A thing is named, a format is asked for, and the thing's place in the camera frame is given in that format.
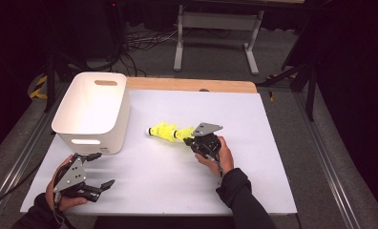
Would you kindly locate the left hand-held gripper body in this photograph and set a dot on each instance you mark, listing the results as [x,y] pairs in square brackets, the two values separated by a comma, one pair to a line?
[72,176]

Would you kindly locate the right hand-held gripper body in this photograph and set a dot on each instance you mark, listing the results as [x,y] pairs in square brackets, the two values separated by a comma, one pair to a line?
[206,140]

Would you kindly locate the white plastic storage bin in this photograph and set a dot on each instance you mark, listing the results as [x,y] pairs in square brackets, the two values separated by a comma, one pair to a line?
[98,127]

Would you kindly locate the person's right hand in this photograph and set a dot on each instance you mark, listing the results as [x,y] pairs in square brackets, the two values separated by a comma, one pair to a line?
[225,159]

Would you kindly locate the person's left hand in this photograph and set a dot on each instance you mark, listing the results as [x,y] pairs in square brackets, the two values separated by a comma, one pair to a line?
[52,198]

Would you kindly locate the white table sheet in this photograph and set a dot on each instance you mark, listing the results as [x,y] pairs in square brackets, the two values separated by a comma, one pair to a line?
[177,178]

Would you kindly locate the black metal stand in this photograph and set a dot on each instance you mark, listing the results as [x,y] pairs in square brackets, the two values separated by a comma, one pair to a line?
[50,82]

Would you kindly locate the yellow black striped tape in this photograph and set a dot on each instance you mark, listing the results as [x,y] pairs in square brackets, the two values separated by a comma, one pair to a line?
[39,87]

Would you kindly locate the black tripod stand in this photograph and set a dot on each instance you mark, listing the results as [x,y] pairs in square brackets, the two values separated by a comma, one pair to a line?
[310,95]

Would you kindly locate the aluminium rail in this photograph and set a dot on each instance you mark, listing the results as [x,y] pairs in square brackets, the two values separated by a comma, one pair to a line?
[330,165]
[25,149]

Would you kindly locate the grey metal stand frame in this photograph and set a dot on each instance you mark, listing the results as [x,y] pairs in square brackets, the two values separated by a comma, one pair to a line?
[219,20]

